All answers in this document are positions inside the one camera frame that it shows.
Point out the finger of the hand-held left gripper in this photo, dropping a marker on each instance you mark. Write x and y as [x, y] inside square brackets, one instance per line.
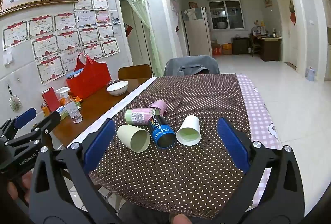
[47, 123]
[24, 116]

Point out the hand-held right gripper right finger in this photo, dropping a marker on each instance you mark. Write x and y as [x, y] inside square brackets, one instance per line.
[232, 147]

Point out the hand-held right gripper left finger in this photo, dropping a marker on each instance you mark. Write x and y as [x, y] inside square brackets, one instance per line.
[99, 147]

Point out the cream plastic cup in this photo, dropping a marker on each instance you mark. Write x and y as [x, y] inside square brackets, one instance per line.
[134, 139]

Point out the white paper cup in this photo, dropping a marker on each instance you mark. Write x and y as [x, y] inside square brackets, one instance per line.
[189, 132]

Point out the green and pink cup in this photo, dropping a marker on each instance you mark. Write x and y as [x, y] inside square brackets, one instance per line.
[139, 116]

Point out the blue and black cup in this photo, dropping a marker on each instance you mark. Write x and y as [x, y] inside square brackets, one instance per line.
[161, 133]

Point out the person's left hand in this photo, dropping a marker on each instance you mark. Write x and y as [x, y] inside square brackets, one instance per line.
[16, 187]

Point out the person's right hand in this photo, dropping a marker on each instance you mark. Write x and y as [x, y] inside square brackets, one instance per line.
[181, 219]

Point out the orange bottle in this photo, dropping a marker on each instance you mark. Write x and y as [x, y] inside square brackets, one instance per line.
[45, 110]

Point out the blue and white box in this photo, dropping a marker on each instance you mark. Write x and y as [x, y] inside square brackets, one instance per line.
[62, 111]

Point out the clear spray bottle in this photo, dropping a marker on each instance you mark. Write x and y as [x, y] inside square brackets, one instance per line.
[63, 96]

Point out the pink checkered tablecloth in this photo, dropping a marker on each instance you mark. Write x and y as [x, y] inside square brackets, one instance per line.
[254, 107]

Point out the red felt bag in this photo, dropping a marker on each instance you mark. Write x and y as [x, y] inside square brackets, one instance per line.
[89, 81]

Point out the white bowl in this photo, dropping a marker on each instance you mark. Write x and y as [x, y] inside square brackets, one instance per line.
[117, 87]

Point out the brown dotted tablecloth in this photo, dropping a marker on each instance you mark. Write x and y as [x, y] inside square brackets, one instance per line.
[186, 94]

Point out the person's grey pants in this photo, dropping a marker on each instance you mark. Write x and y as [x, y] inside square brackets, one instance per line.
[144, 211]

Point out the group of award certificates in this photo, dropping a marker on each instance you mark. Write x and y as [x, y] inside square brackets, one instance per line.
[67, 37]

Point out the grey jacket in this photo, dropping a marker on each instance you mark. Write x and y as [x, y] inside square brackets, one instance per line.
[191, 66]

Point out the red cardboard box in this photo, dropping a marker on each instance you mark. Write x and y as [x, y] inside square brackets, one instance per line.
[216, 50]

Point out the yellow cardboard box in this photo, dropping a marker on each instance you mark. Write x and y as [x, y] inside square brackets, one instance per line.
[227, 48]

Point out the dark low cabinet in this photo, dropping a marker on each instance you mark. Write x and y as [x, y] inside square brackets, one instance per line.
[240, 45]

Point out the wooden desk chair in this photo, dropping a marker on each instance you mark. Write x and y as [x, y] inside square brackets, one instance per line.
[254, 44]

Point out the dark wooden desk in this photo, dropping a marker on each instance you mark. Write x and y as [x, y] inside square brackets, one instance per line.
[270, 48]

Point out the white and blue kettle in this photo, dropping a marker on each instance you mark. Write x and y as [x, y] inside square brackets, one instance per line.
[310, 74]

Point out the white refrigerator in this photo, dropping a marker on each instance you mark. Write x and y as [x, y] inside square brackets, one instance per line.
[196, 35]

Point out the window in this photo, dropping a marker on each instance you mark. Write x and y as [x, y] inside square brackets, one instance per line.
[226, 14]

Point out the red door decoration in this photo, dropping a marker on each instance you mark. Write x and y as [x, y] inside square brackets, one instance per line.
[293, 19]

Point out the green lace curtain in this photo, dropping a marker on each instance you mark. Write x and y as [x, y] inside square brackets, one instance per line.
[139, 9]

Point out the hanging wall ornament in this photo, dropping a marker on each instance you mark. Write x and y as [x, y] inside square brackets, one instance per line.
[14, 102]

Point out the white light switch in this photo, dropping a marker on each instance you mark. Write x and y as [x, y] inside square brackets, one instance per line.
[7, 57]

